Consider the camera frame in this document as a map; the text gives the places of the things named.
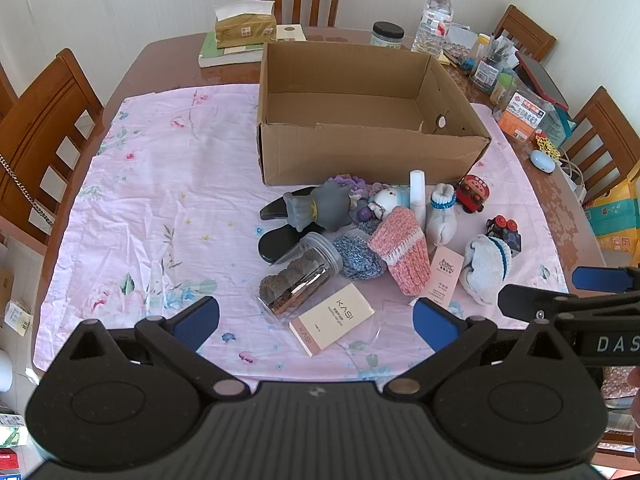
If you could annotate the green book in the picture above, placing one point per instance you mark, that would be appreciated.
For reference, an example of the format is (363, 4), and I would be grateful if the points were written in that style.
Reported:
(220, 57)

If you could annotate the teal box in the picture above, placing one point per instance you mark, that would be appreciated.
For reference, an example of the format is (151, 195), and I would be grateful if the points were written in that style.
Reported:
(557, 127)

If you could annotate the yellow bag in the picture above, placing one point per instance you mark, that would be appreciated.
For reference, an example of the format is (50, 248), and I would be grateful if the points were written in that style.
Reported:
(615, 215)

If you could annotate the yellow tissue box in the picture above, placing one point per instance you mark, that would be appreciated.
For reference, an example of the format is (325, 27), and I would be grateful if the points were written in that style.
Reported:
(245, 30)

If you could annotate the red toy car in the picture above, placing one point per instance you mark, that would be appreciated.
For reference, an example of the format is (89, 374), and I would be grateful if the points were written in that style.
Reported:
(472, 195)

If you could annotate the blue-grey knitted sock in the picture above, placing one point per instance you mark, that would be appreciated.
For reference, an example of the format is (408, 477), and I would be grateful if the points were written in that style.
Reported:
(357, 257)

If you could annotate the white tube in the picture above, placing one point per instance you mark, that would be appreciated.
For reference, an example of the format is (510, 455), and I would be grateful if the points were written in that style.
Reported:
(417, 192)

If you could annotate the pink floral tablecloth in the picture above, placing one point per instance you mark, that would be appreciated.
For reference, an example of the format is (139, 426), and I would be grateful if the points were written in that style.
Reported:
(150, 185)

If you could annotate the white plush doll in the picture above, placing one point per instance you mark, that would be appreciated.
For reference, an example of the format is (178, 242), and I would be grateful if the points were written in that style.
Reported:
(387, 202)

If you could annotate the grey toy figure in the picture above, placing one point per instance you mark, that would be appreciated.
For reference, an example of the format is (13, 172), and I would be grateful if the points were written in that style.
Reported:
(320, 205)

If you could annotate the pink knitted sock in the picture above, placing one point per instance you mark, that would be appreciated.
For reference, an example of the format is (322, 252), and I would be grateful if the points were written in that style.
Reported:
(402, 250)

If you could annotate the yellow-lid jar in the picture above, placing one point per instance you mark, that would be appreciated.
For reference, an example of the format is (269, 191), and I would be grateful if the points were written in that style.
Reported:
(480, 50)

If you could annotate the green-cap bottle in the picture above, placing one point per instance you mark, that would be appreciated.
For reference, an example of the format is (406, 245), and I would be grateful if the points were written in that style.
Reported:
(505, 87)

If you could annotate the glass pen holder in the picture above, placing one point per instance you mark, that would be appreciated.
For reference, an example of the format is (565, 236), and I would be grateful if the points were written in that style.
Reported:
(492, 67)

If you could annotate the beige carton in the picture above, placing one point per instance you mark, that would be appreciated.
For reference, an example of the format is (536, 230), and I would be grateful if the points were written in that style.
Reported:
(332, 317)

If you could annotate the clear container orange label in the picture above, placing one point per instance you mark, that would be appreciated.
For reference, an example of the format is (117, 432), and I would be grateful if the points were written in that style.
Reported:
(522, 115)

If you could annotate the dark-lid glass jar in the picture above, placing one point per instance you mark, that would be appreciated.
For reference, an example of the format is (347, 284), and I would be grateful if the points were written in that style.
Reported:
(386, 35)

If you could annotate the pink card box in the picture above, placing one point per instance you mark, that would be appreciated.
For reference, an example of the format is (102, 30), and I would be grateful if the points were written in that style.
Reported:
(445, 272)

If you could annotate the white sock blue band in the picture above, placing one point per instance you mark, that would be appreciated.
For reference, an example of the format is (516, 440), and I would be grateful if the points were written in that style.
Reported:
(485, 270)
(440, 220)

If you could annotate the white papers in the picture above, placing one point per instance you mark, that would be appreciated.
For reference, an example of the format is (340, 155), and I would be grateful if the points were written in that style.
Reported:
(462, 36)

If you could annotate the floral seat cushion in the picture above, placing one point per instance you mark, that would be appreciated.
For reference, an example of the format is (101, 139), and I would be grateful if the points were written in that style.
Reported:
(620, 385)

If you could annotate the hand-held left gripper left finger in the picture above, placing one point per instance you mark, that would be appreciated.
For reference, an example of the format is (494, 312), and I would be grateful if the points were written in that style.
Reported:
(200, 317)

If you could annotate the clear plastic bag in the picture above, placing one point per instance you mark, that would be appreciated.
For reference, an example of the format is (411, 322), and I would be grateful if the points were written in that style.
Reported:
(390, 320)

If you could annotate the clear cookie jar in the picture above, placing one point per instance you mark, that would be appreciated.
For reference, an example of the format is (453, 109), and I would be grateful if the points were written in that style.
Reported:
(300, 280)

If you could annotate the black slipper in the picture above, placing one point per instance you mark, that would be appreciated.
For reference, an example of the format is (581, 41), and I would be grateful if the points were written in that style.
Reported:
(275, 207)
(280, 245)

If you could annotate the red phone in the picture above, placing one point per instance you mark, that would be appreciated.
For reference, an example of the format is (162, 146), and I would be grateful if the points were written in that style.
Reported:
(542, 82)

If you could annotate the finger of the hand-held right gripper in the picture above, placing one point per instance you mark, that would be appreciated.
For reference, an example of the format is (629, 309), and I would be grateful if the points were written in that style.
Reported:
(597, 278)
(525, 299)

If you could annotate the purple knitted flower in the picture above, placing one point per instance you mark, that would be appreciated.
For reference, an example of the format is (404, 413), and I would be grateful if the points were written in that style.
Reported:
(347, 182)

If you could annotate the yellow ornament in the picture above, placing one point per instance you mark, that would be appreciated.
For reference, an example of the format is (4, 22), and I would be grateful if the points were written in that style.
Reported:
(547, 146)

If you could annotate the yellow sticky notes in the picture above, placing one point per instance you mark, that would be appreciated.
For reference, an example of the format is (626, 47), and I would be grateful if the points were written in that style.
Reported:
(447, 58)

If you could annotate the cardboard box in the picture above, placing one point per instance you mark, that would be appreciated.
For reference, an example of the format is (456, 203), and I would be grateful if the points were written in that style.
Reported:
(350, 155)

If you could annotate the clear water bottle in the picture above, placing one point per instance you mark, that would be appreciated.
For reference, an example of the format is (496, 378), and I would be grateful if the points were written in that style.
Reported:
(432, 22)

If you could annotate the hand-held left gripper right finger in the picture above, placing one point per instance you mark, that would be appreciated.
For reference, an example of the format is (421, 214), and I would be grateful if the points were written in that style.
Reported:
(435, 327)

